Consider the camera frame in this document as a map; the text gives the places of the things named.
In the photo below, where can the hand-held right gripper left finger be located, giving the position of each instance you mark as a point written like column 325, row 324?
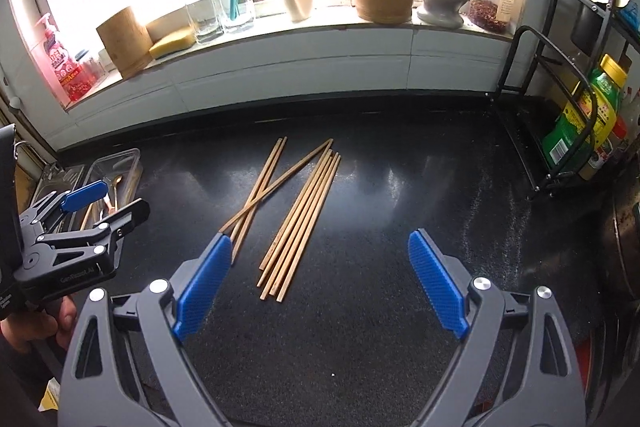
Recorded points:
column 200, row 287

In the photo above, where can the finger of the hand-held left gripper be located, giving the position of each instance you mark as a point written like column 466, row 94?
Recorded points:
column 82, row 197
column 125, row 217

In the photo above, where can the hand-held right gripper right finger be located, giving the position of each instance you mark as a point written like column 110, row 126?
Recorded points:
column 440, row 287

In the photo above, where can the gold metal spoon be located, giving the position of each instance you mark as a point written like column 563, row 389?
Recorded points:
column 118, row 181

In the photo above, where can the clear plastic tray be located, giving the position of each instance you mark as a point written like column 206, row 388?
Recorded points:
column 127, row 162

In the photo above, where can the pile of wooden chopsticks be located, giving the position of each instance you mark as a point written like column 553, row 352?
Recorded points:
column 300, row 227

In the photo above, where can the person's left hand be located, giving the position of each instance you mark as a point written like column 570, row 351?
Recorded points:
column 30, row 337

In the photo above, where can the metal faucet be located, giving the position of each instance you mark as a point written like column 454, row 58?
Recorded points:
column 20, row 146

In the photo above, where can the pink dish soap bottle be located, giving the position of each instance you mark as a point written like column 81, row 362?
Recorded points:
column 65, row 72

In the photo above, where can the small glass jar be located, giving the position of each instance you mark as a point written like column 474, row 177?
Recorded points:
column 92, row 67

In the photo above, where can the bamboo canister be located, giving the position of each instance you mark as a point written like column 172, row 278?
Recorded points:
column 125, row 42

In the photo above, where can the yellow sponge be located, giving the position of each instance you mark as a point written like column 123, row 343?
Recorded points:
column 172, row 44

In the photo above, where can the steel pot with lid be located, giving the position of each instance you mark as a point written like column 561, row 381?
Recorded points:
column 625, row 232

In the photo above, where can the short clear glass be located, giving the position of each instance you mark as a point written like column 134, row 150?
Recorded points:
column 205, row 29

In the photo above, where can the green bottle yellow cap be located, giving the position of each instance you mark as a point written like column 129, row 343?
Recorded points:
column 590, row 117

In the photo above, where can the wide clear glass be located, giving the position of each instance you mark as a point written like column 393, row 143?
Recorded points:
column 245, row 19

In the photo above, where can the red cap jar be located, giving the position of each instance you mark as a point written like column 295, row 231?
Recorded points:
column 617, row 137

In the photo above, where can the dark container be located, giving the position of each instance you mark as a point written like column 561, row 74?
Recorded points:
column 590, row 27

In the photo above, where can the blue packet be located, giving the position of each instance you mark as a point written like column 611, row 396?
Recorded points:
column 631, row 18

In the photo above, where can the white round wall knob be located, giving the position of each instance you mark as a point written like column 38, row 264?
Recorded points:
column 17, row 103

